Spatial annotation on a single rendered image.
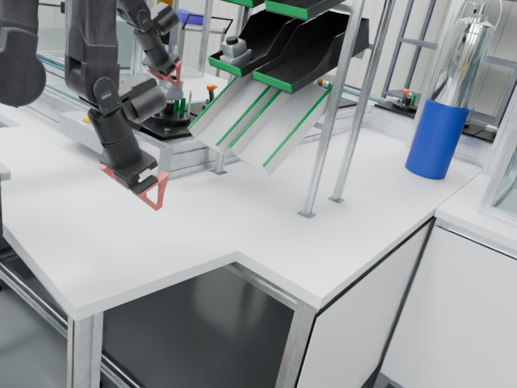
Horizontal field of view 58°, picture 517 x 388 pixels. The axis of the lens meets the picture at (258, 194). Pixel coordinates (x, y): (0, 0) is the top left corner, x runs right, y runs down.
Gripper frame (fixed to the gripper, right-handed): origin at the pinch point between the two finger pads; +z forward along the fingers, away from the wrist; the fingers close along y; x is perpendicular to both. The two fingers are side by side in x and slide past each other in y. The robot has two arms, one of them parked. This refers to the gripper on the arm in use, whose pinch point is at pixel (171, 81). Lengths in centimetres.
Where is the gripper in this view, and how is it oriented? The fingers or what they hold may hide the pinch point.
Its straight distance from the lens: 148.2
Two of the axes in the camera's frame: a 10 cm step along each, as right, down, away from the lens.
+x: -5.7, 7.5, -3.3
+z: 2.6, 5.5, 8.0
